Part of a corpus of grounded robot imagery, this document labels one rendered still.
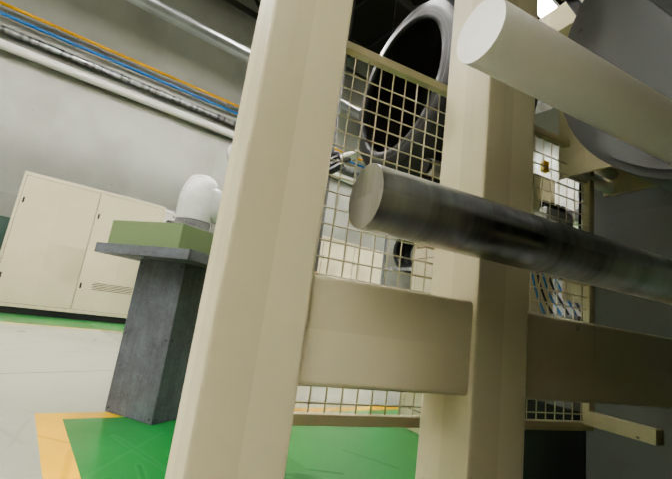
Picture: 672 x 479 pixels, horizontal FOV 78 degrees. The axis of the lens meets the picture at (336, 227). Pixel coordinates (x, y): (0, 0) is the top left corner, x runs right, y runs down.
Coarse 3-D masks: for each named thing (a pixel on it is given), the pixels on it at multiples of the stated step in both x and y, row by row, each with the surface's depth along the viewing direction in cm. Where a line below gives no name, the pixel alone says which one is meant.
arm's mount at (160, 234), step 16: (112, 224) 174; (128, 224) 171; (144, 224) 167; (160, 224) 164; (176, 224) 161; (112, 240) 172; (128, 240) 168; (144, 240) 165; (160, 240) 162; (176, 240) 159; (192, 240) 164; (208, 240) 173
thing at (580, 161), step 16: (560, 112) 111; (560, 128) 110; (576, 144) 105; (560, 160) 108; (576, 160) 104; (592, 160) 100; (560, 176) 107; (576, 176) 106; (592, 176) 109; (608, 176) 112; (624, 176) 111; (608, 192) 113; (624, 192) 110
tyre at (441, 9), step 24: (432, 0) 121; (408, 24) 130; (432, 24) 139; (384, 48) 143; (408, 48) 148; (432, 48) 148; (384, 72) 152; (432, 72) 156; (384, 96) 157; (408, 96) 160; (432, 96) 109; (360, 120) 148; (384, 120) 158; (408, 120) 162; (432, 120) 108; (360, 144) 144; (384, 144) 156; (408, 144) 115; (432, 144) 110
